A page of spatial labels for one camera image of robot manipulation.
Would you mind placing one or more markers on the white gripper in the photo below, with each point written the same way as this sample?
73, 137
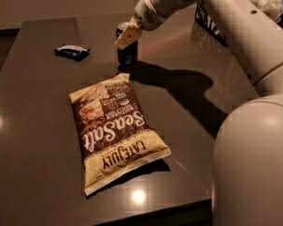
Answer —
146, 12

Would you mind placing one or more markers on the dark blue pepsi can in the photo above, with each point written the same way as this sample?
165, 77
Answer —
129, 55

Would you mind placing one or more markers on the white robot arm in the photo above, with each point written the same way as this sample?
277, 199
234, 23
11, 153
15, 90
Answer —
247, 165

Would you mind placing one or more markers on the brown sea salt chip bag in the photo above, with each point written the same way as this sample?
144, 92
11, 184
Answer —
113, 134

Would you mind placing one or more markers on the small black snack packet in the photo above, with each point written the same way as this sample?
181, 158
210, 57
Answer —
74, 52

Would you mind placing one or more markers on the white plastic wrapped utensils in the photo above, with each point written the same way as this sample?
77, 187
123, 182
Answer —
272, 8

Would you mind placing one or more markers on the black wire napkin basket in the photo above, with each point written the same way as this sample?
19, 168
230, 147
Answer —
202, 17

